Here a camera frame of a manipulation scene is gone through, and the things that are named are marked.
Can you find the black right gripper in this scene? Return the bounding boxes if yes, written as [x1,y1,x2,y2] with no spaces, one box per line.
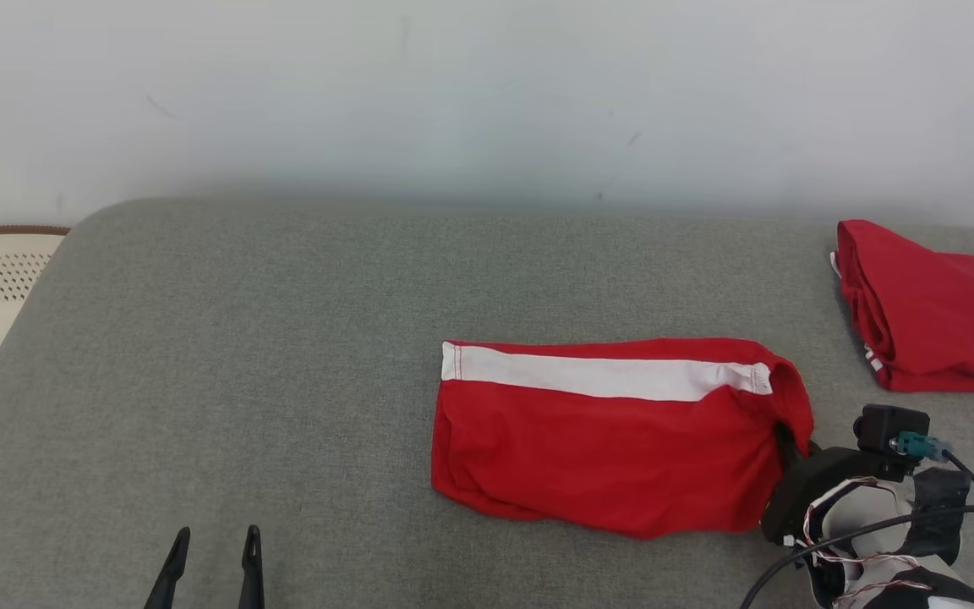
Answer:
[760,421,885,546]

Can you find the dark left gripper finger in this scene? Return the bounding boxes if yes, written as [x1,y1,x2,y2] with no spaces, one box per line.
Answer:
[238,524,265,609]
[144,527,191,609]

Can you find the red shorts with white stripe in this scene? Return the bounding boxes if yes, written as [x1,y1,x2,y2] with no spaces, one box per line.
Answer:
[431,337,815,540]

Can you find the red basketball jersey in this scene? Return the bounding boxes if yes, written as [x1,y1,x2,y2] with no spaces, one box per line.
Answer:
[830,219,974,396]

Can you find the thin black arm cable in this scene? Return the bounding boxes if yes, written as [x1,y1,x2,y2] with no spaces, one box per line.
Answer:
[741,503,974,609]

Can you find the teal cable connector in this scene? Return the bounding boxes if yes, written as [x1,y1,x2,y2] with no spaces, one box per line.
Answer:
[897,431,953,462]

